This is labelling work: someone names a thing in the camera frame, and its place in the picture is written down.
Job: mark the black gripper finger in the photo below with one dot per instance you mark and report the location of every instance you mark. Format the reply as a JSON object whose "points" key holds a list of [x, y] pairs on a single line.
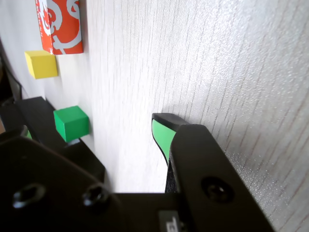
{"points": [[48, 193], [205, 169]]}

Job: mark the green wooden cube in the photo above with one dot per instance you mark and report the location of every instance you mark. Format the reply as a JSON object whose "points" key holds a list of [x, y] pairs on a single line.
{"points": [[72, 123]]}

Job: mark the yellow wooden cube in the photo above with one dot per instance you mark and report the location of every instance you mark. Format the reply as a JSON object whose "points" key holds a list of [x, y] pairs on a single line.
{"points": [[42, 65]]}

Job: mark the black cardboard box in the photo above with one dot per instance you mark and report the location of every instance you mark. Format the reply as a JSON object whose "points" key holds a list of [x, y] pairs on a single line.
{"points": [[38, 116]]}

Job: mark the red orange printed carton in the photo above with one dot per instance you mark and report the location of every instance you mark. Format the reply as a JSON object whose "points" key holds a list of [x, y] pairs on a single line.
{"points": [[65, 24]]}

